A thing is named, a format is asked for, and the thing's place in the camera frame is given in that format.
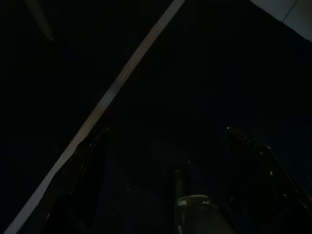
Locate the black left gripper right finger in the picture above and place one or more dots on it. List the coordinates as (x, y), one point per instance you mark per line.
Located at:
(263, 190)

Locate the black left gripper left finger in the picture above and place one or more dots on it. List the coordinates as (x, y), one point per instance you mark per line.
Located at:
(83, 182)

